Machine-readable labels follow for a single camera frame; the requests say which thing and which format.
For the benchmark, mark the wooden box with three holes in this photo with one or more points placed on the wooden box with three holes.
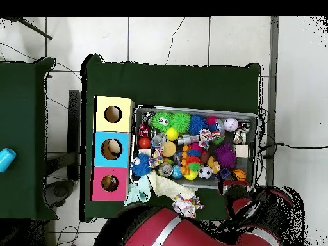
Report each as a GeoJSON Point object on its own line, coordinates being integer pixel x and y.
{"type": "Point", "coordinates": [122, 154]}

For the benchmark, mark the cream yellow muslin cloth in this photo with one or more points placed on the cream yellow muslin cloth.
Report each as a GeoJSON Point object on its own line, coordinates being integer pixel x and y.
{"type": "Point", "coordinates": [171, 187]}

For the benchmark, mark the mint green muslin cloth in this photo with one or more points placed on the mint green muslin cloth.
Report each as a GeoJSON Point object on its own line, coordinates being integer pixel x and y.
{"type": "Point", "coordinates": [137, 189]}

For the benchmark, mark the blue globe ball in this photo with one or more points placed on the blue globe ball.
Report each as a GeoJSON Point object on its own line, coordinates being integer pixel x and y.
{"type": "Point", "coordinates": [177, 172]}

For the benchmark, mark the pale wooden block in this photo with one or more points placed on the pale wooden block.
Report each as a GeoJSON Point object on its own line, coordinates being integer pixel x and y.
{"type": "Point", "coordinates": [242, 151]}

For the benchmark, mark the small blue toy block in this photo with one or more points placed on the small blue toy block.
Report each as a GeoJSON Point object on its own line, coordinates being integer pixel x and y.
{"type": "Point", "coordinates": [224, 173]}

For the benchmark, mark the small orange basketball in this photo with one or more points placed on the small orange basketball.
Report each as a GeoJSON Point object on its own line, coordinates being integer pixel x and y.
{"type": "Point", "coordinates": [239, 175]}

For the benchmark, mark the silver drink can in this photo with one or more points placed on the silver drink can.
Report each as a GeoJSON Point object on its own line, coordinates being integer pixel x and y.
{"type": "Point", "coordinates": [165, 169]}

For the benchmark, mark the round orange disc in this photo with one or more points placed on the round orange disc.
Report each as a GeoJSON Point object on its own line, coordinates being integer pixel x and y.
{"type": "Point", "coordinates": [169, 149]}

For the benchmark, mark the green spiky ball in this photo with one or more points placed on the green spiky ball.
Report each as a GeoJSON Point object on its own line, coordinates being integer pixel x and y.
{"type": "Point", "coordinates": [181, 122]}

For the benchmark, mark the blue spiky ball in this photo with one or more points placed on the blue spiky ball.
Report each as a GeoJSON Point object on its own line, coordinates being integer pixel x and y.
{"type": "Point", "coordinates": [198, 124]}
{"type": "Point", "coordinates": [142, 165]}

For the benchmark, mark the green furry googly-eyed toy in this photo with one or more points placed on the green furry googly-eyed toy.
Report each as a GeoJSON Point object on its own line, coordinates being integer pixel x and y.
{"type": "Point", "coordinates": [163, 122]}

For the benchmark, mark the black rod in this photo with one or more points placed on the black rod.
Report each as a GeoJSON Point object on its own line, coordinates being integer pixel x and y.
{"type": "Point", "coordinates": [31, 28]}

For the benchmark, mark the dark green table cloth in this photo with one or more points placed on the dark green table cloth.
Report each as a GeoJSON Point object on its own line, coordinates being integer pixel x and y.
{"type": "Point", "coordinates": [169, 84]}

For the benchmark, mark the white baseball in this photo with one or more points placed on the white baseball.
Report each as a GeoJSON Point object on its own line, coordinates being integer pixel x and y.
{"type": "Point", "coordinates": [230, 124]}

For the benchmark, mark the grey stand base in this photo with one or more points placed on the grey stand base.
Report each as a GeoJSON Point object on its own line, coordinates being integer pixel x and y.
{"type": "Point", "coordinates": [59, 192]}

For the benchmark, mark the light blue cup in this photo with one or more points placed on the light blue cup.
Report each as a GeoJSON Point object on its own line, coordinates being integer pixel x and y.
{"type": "Point", "coordinates": [6, 159]}

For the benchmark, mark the purple plush toy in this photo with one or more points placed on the purple plush toy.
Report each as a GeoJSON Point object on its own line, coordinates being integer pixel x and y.
{"type": "Point", "coordinates": [226, 155]}

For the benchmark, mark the green covered side table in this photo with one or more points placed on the green covered side table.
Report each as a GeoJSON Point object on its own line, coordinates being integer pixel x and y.
{"type": "Point", "coordinates": [23, 128]}

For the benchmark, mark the black and white soccer ball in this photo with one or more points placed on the black and white soccer ball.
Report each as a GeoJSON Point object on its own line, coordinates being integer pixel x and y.
{"type": "Point", "coordinates": [205, 172]}

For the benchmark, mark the small yellow ball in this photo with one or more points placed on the small yellow ball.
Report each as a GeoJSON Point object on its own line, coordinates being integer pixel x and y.
{"type": "Point", "coordinates": [172, 134]}

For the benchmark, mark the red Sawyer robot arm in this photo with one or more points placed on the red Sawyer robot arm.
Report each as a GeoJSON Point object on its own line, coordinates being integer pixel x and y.
{"type": "Point", "coordinates": [205, 230]}

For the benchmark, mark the black upright panel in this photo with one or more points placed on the black upright panel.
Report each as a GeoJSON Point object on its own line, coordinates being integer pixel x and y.
{"type": "Point", "coordinates": [74, 128]}

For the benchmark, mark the shallow clear mesh bin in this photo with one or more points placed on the shallow clear mesh bin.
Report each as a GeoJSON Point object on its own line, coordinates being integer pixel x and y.
{"type": "Point", "coordinates": [254, 128]}

